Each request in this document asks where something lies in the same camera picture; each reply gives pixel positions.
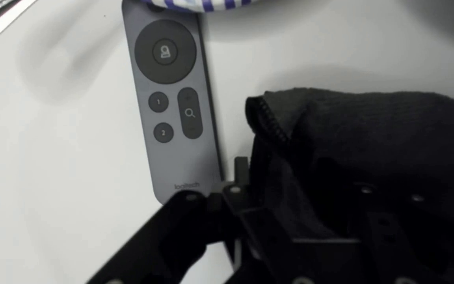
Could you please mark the grey remote control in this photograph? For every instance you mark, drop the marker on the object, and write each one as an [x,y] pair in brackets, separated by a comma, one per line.
[174,97]

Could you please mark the black cloth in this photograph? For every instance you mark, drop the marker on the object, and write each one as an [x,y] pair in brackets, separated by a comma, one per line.
[316,152]

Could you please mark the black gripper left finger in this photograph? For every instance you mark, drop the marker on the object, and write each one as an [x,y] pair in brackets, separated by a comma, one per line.
[179,234]

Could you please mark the patterned bowl with snacks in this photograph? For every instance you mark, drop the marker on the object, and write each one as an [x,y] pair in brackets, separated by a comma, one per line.
[201,5]

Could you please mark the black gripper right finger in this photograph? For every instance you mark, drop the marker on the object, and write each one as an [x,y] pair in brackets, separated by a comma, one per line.
[387,252]

